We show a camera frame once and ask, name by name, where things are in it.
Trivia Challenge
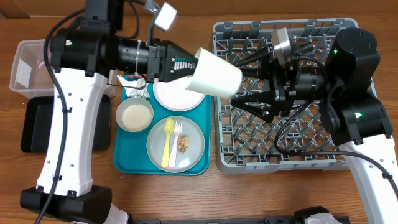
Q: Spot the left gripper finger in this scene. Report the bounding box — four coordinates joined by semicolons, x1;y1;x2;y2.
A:
169;42;198;62
161;63;197;82

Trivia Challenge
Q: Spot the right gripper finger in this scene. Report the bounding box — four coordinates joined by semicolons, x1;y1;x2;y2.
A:
231;91;279;122
233;47;272;78

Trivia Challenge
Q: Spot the pink plate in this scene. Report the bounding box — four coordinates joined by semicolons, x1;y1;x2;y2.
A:
153;77;205;111

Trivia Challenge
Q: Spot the white cup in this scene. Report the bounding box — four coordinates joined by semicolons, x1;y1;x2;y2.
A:
185;48;243;99

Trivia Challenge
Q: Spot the yellow spoon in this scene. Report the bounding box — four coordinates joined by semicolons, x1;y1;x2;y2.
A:
161;118;175;168

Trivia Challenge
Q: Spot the pink fork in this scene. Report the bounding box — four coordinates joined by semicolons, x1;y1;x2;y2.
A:
169;119;182;168

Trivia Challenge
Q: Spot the grey plate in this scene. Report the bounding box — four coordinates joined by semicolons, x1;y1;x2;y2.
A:
146;116;205;174

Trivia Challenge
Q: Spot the brown food scrap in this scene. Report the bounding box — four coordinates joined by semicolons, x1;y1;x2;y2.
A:
177;135;188;153

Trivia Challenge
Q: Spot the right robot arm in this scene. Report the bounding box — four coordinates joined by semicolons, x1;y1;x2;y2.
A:
231;27;397;223

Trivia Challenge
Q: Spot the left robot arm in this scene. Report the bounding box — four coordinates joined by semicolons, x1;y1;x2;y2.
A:
20;1;198;223

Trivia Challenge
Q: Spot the red foil wrapper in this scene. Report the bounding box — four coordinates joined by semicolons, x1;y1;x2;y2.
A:
127;74;147;79

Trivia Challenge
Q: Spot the crumpled white napkin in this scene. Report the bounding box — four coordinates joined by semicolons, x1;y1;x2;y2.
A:
117;75;150;99

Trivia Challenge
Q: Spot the grey bowl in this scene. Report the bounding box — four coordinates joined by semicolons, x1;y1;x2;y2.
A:
116;98;154;132

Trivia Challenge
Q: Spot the white rice portion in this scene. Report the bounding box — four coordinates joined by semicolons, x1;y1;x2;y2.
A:
121;105;152;132

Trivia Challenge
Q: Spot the teal serving tray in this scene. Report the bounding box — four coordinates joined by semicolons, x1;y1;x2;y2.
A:
114;84;212;175

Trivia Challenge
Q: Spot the clear plastic bin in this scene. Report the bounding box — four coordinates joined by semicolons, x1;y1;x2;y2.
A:
9;39;118;100

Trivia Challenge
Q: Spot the black plastic tray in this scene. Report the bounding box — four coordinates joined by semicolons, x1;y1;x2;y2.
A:
21;95;111;154

